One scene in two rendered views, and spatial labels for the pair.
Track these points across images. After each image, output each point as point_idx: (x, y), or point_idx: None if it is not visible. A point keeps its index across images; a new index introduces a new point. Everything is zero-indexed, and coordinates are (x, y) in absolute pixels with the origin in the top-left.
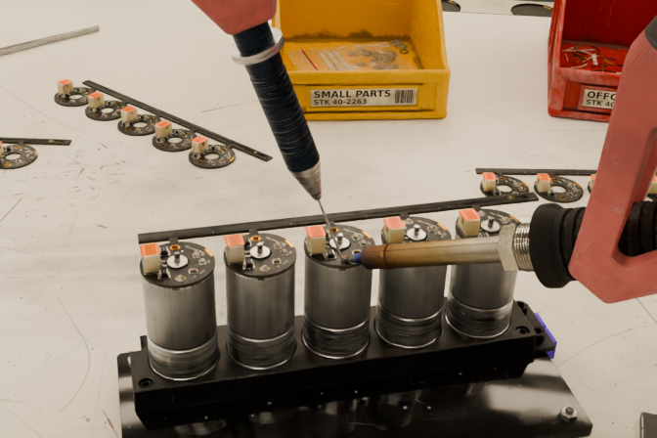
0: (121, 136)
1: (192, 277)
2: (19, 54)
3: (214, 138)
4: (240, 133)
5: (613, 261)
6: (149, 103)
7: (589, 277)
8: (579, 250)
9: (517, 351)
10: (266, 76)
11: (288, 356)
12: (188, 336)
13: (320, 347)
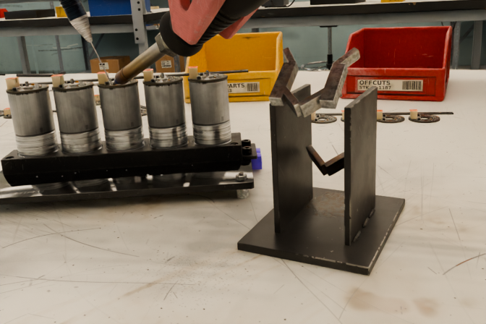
0: (99, 109)
1: (28, 90)
2: None
3: (145, 108)
4: None
5: (182, 9)
6: None
7: (178, 27)
8: (170, 11)
9: (230, 155)
10: None
11: (92, 150)
12: (28, 127)
13: (109, 145)
